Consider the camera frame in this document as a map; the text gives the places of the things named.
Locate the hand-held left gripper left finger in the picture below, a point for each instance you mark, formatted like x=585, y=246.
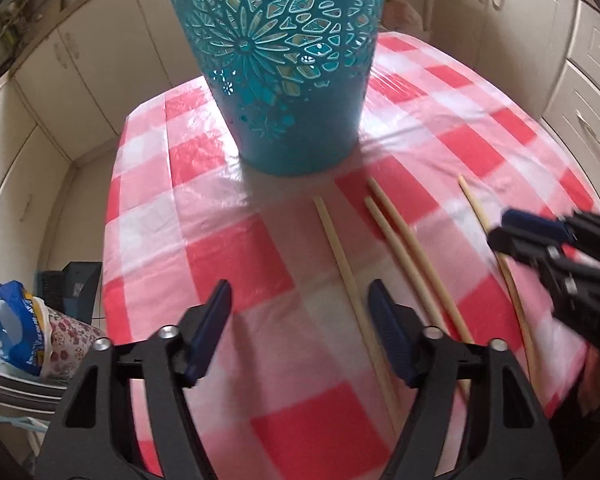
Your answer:
x=210, y=332

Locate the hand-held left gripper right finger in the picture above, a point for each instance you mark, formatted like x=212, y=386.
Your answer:
x=392, y=335

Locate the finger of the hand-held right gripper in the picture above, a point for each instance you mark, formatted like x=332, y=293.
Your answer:
x=517, y=247
x=530, y=221

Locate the wooden chopstick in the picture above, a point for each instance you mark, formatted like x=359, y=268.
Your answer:
x=395, y=245
x=340, y=260
x=517, y=300
x=410, y=245

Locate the blue perforated plastic bucket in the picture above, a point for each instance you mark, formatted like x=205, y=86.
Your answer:
x=300, y=125

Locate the person's right hand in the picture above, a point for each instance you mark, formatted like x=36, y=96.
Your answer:
x=595, y=377

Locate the red checked plastic tablecloth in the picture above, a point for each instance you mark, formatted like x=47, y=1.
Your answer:
x=260, y=260

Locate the floral print bag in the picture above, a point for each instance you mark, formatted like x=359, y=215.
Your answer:
x=70, y=342

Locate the black box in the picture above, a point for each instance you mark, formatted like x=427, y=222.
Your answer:
x=75, y=285

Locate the cream cabinet with small drawers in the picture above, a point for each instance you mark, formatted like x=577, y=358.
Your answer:
x=555, y=35

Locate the blue shopping bag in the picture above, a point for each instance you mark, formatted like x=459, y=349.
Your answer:
x=10, y=325

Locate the white plastic bag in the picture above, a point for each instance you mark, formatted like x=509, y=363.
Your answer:
x=402, y=10

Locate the cream sink base cabinet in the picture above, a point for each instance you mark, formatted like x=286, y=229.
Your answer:
x=105, y=50

